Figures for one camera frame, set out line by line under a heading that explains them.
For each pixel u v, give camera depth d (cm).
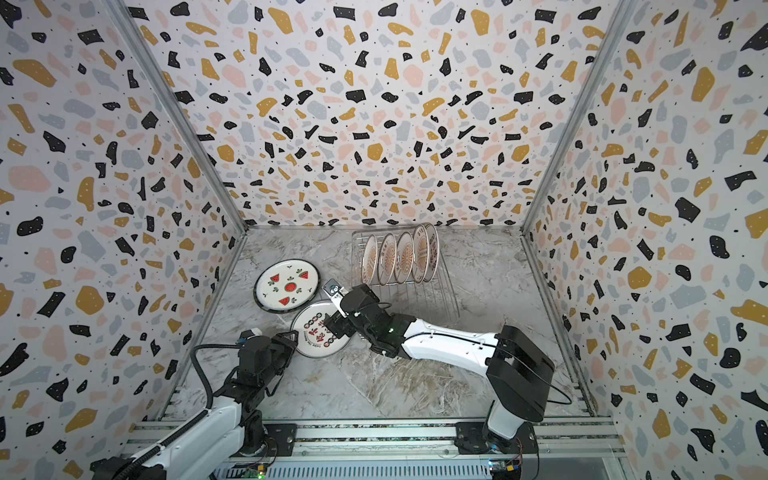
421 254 104
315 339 92
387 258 104
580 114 88
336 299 67
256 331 81
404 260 103
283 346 78
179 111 86
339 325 70
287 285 102
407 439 76
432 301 100
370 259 102
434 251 100
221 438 56
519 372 43
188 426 51
